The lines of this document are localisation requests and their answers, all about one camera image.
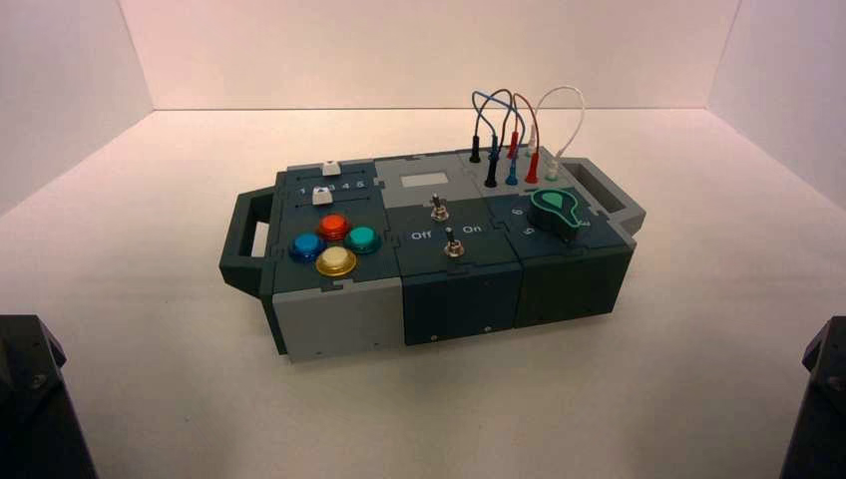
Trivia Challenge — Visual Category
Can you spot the red jumper wire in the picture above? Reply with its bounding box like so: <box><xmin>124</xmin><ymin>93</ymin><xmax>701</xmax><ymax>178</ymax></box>
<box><xmin>506</xmin><ymin>92</ymin><xmax>542</xmax><ymax>186</ymax></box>

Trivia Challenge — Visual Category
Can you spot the teal round push button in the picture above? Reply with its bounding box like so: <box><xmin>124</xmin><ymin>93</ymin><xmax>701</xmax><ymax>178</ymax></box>
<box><xmin>344</xmin><ymin>226</ymin><xmax>383</xmax><ymax>255</ymax></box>

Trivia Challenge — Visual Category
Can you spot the dark teal grey control box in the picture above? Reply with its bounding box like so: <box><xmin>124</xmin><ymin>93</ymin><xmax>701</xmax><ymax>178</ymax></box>
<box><xmin>218</xmin><ymin>153</ymin><xmax>647</xmax><ymax>363</ymax></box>

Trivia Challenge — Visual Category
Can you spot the orange round push button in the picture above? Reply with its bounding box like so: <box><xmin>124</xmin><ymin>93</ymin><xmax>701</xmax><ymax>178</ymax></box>
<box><xmin>316</xmin><ymin>213</ymin><xmax>352</xmax><ymax>242</ymax></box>

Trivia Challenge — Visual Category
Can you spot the yellow round push button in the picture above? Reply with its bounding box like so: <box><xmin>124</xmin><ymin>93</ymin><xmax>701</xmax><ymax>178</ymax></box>
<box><xmin>314</xmin><ymin>245</ymin><xmax>358</xmax><ymax>278</ymax></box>

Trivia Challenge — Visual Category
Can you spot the blue round push button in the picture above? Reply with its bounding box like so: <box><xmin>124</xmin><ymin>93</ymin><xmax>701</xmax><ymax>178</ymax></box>
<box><xmin>288</xmin><ymin>233</ymin><xmax>326</xmax><ymax>263</ymax></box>

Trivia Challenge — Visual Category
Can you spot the green teardrop rotary knob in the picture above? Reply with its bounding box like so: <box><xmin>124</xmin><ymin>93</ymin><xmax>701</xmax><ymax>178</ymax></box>
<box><xmin>530</xmin><ymin>189</ymin><xmax>593</xmax><ymax>243</ymax></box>

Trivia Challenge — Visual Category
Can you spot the black jumper wire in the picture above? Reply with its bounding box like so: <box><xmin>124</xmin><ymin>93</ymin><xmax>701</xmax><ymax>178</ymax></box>
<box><xmin>468</xmin><ymin>89</ymin><xmax>517</xmax><ymax>190</ymax></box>

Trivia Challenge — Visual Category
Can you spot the blue jumper wire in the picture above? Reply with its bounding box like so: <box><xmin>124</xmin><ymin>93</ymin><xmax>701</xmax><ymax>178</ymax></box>
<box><xmin>471</xmin><ymin>90</ymin><xmax>528</xmax><ymax>187</ymax></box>

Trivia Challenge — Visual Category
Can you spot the white jumper wire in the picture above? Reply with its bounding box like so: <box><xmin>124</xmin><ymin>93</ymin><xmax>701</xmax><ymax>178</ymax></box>
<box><xmin>525</xmin><ymin>86</ymin><xmax>588</xmax><ymax>183</ymax></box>

